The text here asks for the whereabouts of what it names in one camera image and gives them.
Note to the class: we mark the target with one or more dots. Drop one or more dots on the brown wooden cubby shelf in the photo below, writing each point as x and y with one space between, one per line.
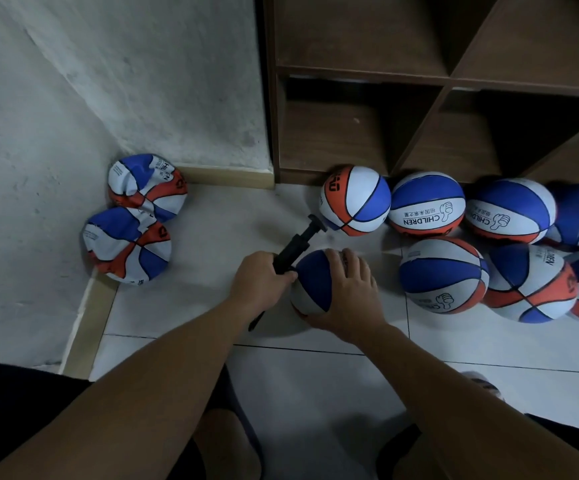
359 35

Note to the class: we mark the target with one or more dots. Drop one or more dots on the person's right forearm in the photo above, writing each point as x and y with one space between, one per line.
469 415

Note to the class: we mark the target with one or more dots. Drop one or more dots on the person's right hand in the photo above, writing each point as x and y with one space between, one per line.
354 305

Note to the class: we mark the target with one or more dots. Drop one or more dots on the black hand pump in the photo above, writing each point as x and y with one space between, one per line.
295 250

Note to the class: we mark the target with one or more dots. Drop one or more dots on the black sandal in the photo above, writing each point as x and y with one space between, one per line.
397 450
235 400

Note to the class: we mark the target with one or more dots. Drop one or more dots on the person's left hand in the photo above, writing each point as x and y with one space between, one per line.
255 285

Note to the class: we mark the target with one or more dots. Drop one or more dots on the beige baseboard strip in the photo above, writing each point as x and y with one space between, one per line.
230 178
90 330

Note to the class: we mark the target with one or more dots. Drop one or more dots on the person's left foot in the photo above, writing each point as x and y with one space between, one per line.
228 445

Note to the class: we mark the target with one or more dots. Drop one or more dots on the person's left forearm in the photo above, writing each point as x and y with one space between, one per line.
100 415

